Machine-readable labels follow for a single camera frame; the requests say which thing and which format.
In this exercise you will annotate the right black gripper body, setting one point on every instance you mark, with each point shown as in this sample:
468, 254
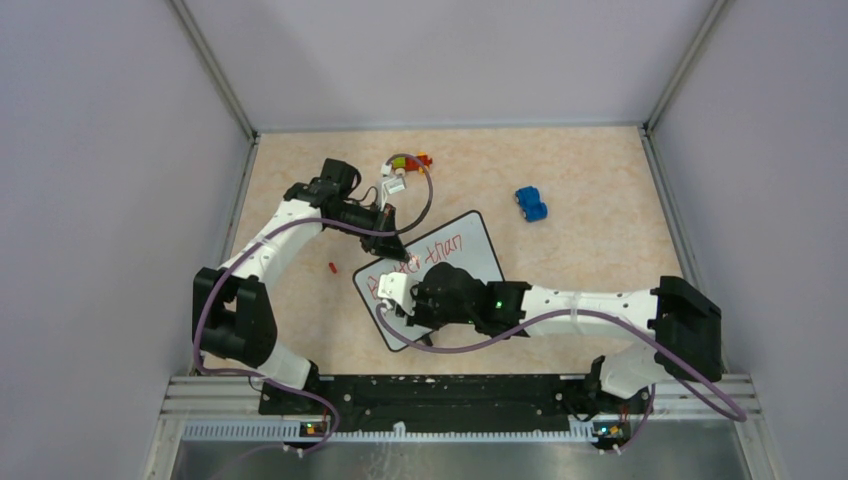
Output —
430, 313

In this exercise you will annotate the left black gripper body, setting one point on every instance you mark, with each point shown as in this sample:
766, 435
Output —
378, 220

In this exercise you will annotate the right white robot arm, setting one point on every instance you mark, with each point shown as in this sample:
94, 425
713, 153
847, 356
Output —
673, 328

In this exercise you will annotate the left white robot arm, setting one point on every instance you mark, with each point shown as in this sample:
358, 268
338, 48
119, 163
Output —
232, 313

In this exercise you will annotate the red green toy train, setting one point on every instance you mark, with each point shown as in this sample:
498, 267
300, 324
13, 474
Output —
402, 165

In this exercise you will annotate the blue toy car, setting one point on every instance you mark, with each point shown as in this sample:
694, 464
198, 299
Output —
530, 203

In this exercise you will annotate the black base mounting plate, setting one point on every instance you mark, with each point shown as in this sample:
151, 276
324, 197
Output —
571, 394

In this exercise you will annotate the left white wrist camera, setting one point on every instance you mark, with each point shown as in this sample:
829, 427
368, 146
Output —
390, 183

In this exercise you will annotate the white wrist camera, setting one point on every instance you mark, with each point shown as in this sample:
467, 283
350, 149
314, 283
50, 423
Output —
397, 289
390, 183

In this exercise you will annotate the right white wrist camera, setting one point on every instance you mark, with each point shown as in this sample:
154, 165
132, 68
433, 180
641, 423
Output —
397, 289

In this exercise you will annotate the grey slotted cable duct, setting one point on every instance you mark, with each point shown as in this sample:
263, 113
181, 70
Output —
289, 431

